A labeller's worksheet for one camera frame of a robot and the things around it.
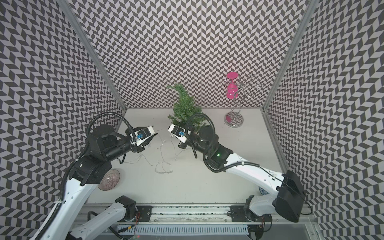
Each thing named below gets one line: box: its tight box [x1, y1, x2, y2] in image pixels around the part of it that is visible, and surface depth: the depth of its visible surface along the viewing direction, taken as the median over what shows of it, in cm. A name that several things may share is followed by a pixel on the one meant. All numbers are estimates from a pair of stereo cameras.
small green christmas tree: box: [167, 84, 208, 132], surface depth 79 cm
